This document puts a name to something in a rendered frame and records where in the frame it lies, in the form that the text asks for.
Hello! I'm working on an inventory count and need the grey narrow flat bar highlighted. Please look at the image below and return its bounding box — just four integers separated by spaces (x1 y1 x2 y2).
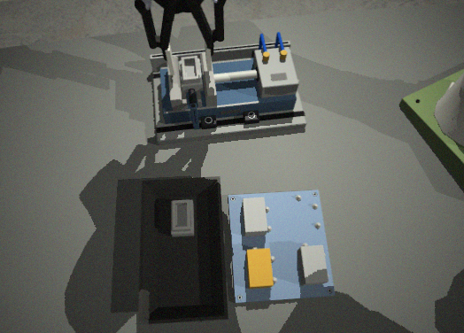
179 61 188 109

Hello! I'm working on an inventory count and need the grey metal parallel bar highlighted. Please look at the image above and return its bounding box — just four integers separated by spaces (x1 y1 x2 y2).
197 91 202 107

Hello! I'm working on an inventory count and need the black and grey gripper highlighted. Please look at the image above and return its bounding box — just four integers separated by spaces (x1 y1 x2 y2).
135 0 226 75

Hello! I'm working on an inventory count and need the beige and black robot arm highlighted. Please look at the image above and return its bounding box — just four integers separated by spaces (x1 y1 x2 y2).
434 73 464 146

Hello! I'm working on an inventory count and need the yellow rectangular block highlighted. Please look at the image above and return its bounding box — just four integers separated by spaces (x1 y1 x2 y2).
246 248 274 289

